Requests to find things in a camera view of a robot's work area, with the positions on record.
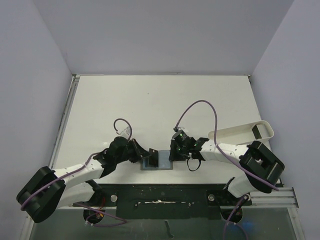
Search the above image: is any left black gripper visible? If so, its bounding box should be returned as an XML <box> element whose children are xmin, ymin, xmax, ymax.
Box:
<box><xmin>115</xmin><ymin>138</ymin><xmax>151</xmax><ymax>164</ymax></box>

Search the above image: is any grey card holder wallet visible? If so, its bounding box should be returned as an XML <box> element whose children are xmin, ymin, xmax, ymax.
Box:
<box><xmin>140</xmin><ymin>150</ymin><xmax>173</xmax><ymax>171</ymax></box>

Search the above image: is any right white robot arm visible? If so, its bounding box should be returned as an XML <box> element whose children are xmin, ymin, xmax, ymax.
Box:
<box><xmin>169</xmin><ymin>129</ymin><xmax>285</xmax><ymax>205</ymax></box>

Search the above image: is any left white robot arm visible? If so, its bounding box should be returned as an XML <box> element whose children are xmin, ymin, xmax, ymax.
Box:
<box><xmin>16</xmin><ymin>136</ymin><xmax>150</xmax><ymax>223</ymax></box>

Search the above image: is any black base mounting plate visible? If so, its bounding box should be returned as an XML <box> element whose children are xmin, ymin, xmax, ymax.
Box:
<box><xmin>83</xmin><ymin>184</ymin><xmax>239</xmax><ymax>220</ymax></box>

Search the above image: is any white plastic tray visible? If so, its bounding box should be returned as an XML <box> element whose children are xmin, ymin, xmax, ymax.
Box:
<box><xmin>216</xmin><ymin>120</ymin><xmax>275</xmax><ymax>145</ymax></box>

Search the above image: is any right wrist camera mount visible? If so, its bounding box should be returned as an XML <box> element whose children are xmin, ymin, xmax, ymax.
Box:
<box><xmin>173</xmin><ymin>126</ymin><xmax>186</xmax><ymax>132</ymax></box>

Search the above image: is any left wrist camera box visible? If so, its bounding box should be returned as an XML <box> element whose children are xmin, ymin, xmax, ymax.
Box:
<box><xmin>117</xmin><ymin>126</ymin><xmax>131</xmax><ymax>139</ymax></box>

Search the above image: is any aluminium rail frame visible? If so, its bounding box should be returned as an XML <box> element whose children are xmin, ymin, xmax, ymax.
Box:
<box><xmin>48</xmin><ymin>75</ymin><xmax>297</xmax><ymax>218</ymax></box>

